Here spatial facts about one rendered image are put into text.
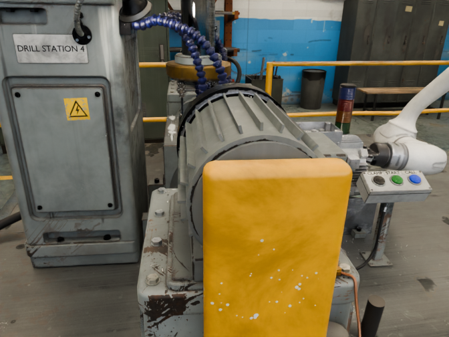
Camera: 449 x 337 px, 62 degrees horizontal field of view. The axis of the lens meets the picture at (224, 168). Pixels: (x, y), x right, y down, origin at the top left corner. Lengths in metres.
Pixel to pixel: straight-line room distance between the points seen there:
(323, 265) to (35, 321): 0.78
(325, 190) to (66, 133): 0.75
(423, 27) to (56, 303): 6.59
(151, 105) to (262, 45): 2.65
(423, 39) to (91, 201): 6.43
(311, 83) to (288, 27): 0.96
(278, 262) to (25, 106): 0.76
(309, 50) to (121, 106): 5.78
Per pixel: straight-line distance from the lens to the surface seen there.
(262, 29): 6.30
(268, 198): 0.32
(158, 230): 0.59
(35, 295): 1.11
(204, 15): 1.04
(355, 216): 1.29
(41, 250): 1.15
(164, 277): 0.50
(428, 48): 7.12
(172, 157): 1.00
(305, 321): 0.42
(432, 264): 1.28
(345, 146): 1.21
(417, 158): 1.33
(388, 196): 1.07
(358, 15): 6.38
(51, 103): 0.97
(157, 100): 4.25
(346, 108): 1.52
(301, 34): 6.51
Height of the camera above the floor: 1.47
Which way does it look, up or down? 23 degrees down
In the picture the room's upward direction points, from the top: 1 degrees clockwise
